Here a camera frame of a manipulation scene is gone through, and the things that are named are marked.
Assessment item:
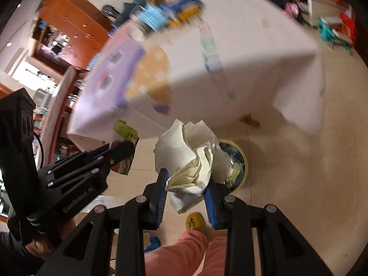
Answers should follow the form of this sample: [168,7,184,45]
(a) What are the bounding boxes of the blue plastic floor object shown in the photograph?
[144,236,162,252]

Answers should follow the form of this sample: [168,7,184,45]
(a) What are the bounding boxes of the pink striped bag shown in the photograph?
[283,1,301,17]

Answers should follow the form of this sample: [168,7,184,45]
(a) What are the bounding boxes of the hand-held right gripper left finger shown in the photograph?
[36,168,169,276]

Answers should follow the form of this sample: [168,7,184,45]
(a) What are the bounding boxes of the small red gift box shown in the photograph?
[339,11,357,44]

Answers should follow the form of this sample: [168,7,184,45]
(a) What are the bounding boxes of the blue face mask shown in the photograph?
[144,4,164,31]

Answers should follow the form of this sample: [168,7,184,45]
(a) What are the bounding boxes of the person's left forearm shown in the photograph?
[0,230,47,276]

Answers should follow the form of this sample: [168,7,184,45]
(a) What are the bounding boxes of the yellow slipper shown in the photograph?
[185,213,205,233]

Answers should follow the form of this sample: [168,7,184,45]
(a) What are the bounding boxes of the wooden cabinet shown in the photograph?
[32,0,114,70]

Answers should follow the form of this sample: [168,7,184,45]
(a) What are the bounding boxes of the dark blue bin yellow rim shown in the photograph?
[217,139,249,195]

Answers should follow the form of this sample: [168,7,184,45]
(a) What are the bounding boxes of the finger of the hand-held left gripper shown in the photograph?
[46,157,115,189]
[82,140,136,167]

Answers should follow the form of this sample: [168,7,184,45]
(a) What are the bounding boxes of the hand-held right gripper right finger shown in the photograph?
[204,182,334,276]

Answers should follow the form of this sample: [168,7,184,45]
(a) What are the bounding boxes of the round dining table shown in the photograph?
[40,66,87,165]

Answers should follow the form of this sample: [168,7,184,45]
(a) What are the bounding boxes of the person's left hand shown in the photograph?
[24,220,77,262]

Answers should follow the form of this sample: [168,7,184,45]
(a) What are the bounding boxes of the yellow-green foil packet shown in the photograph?
[109,120,140,176]

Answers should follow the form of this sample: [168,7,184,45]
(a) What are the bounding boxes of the white low cabinet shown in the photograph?
[290,0,314,25]

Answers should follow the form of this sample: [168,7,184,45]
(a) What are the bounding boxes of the blue and white packet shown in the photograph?
[162,0,203,12]

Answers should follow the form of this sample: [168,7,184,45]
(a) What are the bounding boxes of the white paper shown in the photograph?
[155,120,234,214]

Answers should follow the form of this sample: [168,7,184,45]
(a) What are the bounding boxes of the cartoon printed tablecloth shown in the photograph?
[67,0,327,148]

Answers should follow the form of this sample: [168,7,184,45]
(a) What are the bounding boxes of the teal toy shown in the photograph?
[318,17,354,54]

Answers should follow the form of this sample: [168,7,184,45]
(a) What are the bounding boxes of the pink trousers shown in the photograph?
[144,230,228,276]

